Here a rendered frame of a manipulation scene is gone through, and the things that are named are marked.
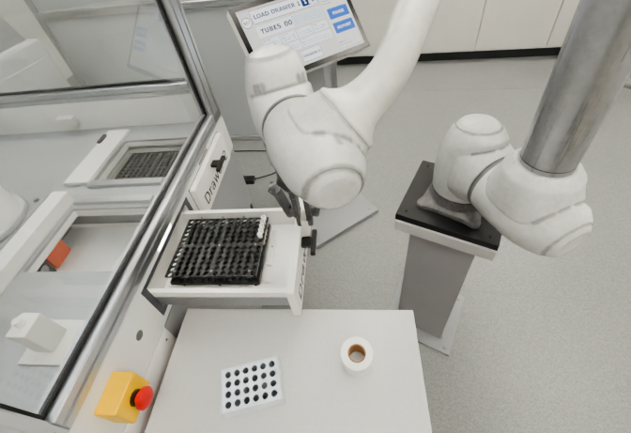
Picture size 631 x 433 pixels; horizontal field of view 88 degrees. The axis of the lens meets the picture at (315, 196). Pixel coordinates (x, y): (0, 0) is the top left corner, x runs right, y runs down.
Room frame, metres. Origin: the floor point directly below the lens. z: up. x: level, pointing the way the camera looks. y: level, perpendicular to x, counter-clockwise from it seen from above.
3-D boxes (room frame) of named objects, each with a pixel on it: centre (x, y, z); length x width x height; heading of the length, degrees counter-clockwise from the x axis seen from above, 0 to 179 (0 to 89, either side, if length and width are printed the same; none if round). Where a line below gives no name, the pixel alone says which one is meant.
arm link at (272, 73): (0.49, 0.03, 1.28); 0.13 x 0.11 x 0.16; 15
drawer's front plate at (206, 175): (0.84, 0.32, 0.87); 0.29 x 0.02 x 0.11; 170
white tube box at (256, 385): (0.22, 0.20, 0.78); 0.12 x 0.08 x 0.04; 95
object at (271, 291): (0.51, 0.27, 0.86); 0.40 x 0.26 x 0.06; 80
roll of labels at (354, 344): (0.24, -0.03, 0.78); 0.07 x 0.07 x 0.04
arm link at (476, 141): (0.64, -0.43, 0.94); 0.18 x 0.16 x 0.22; 14
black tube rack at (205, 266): (0.51, 0.26, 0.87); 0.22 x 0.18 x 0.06; 80
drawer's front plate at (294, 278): (0.48, 0.06, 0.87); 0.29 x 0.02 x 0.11; 170
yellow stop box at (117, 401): (0.21, 0.42, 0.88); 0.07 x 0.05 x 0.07; 170
